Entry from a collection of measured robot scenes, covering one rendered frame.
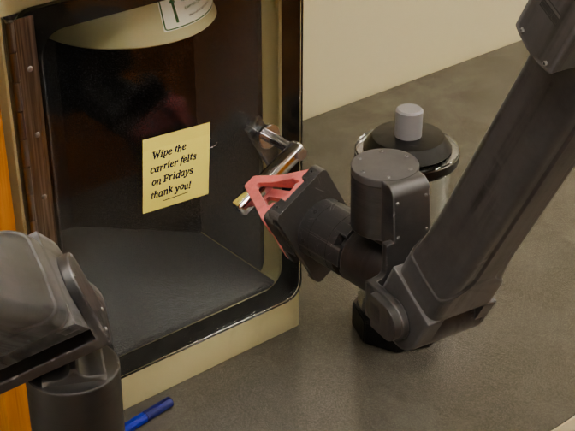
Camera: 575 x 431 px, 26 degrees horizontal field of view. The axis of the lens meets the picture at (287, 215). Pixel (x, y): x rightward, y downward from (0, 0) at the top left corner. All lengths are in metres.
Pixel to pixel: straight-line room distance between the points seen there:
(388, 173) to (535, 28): 0.31
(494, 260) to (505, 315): 0.52
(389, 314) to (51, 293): 0.39
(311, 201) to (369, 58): 0.88
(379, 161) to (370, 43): 0.93
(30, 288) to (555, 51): 0.32
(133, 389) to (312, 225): 0.30
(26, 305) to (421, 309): 0.42
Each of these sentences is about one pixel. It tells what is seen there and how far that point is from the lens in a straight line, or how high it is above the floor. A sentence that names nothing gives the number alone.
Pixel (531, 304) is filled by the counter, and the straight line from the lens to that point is 1.47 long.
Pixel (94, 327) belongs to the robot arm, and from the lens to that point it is 0.73.
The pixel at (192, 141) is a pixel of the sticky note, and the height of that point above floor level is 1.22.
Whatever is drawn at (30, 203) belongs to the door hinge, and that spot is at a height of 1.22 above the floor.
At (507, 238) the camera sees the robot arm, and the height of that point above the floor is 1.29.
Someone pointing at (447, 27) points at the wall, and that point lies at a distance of 2.08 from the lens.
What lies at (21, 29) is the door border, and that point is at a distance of 1.04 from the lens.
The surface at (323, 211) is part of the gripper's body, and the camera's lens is 1.10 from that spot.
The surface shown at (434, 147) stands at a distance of 1.27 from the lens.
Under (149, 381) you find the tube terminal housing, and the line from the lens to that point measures 1.30.
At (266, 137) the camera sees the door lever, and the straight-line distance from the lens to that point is 1.23.
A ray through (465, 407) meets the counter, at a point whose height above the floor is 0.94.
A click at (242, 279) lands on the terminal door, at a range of 1.29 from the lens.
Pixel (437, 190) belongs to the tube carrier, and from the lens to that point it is 1.28.
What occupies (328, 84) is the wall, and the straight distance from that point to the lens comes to 1.92.
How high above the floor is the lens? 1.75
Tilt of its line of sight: 30 degrees down
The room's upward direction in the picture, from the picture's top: straight up
